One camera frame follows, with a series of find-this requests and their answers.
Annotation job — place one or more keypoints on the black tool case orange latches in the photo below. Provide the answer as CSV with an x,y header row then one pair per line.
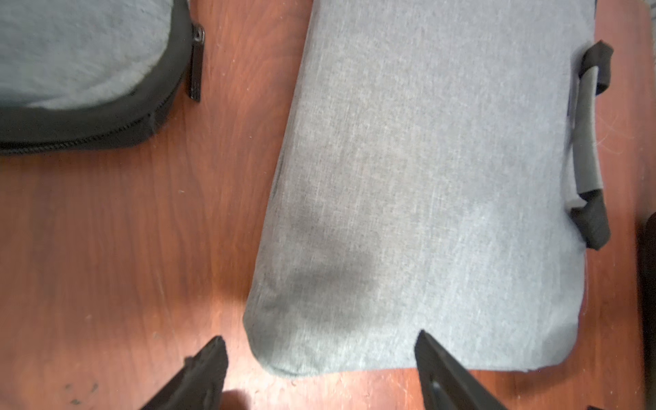
x,y
647,292

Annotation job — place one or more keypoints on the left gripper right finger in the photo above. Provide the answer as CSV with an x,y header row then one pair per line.
x,y
445,383

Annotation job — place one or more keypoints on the grey laptop bag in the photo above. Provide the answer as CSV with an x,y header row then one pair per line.
x,y
94,75
424,184

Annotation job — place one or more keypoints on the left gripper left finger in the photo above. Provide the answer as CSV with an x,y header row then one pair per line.
x,y
199,384

